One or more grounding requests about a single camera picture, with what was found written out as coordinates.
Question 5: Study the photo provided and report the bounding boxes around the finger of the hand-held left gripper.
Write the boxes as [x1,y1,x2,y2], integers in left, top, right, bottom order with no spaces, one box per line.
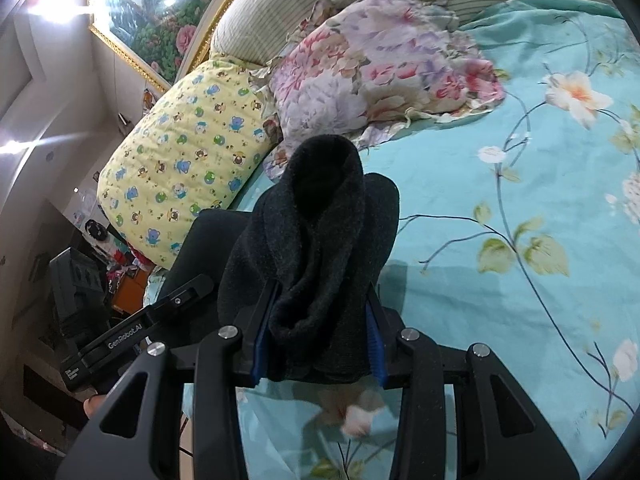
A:
[145,275,216,322]

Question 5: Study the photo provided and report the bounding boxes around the gold framed flower painting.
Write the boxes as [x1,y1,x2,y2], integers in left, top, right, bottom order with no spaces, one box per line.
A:
[87,0,266,95]

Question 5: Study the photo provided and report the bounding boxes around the yellow bear-print pillow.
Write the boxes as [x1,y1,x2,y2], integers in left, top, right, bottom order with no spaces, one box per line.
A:
[97,57,278,268]

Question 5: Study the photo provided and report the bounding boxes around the orange box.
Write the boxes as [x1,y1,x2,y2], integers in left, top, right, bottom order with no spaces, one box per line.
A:
[111,270,151,316]

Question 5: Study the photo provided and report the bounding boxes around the blue floral bedsheet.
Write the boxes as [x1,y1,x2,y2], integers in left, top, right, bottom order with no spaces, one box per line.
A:
[145,0,640,480]

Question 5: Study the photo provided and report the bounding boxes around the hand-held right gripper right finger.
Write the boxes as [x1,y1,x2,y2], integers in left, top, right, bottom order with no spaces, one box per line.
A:
[364,290,586,480]

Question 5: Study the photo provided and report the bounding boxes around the black box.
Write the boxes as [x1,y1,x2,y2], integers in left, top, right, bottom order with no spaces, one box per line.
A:
[49,247,108,341]

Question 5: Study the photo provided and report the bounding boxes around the black pants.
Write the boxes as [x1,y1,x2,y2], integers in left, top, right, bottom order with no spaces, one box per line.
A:
[160,135,401,386]

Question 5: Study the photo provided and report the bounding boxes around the pink purple floral pillow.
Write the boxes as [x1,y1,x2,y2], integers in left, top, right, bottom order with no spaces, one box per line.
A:
[262,0,506,181]

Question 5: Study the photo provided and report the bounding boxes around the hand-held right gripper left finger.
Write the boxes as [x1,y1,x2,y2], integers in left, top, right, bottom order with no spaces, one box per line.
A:
[55,280,277,480]

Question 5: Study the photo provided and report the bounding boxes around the beige striped headboard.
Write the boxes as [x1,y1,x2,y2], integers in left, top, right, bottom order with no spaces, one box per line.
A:
[210,0,626,61]

